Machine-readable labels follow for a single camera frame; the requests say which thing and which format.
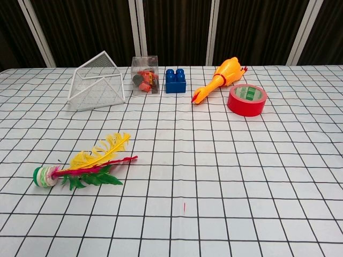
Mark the colourful feather shuttlecock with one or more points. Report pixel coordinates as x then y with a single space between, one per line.
80 171

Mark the blue building block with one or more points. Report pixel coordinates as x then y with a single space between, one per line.
175 83

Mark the white checked tablecloth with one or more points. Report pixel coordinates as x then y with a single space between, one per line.
187 171

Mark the orange toy in box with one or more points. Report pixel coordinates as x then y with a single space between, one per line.
145 80

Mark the clear plastic box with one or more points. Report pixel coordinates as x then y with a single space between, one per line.
145 65

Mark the yellow rubber chicken toy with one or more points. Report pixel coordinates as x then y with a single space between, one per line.
224 75

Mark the red tape roll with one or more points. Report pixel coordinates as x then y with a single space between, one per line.
244 105

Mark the small red feather fragment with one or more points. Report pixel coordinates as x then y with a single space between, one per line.
184 207

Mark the dark pleated curtain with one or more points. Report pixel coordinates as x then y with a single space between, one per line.
177 29

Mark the white vertical frame post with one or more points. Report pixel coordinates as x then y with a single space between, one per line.
302 30
137 29
213 30
37 30

